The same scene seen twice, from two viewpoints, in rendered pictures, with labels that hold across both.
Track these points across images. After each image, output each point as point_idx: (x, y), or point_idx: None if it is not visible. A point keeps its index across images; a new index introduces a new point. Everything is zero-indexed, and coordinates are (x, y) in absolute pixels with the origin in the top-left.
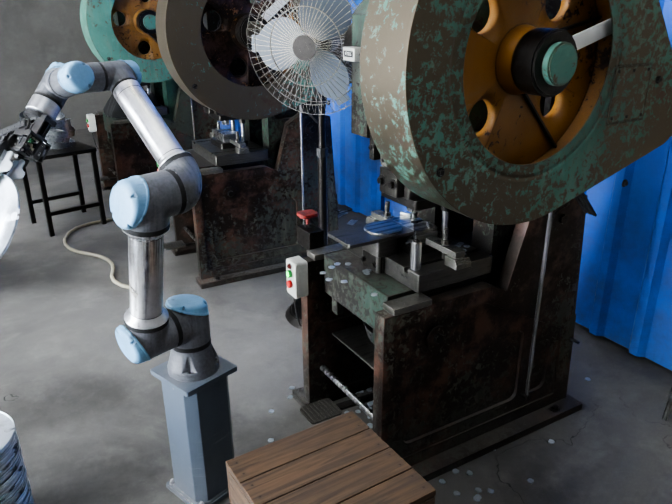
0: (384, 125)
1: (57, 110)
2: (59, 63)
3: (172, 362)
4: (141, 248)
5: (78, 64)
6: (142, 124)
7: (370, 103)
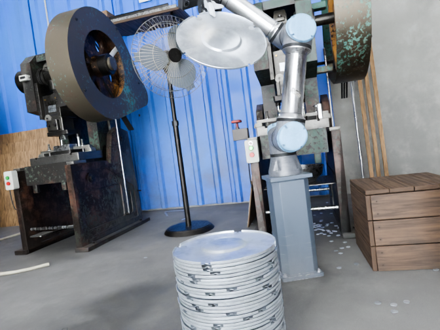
0: (350, 16)
1: None
2: None
3: (287, 164)
4: (305, 59)
5: None
6: (255, 8)
7: (341, 8)
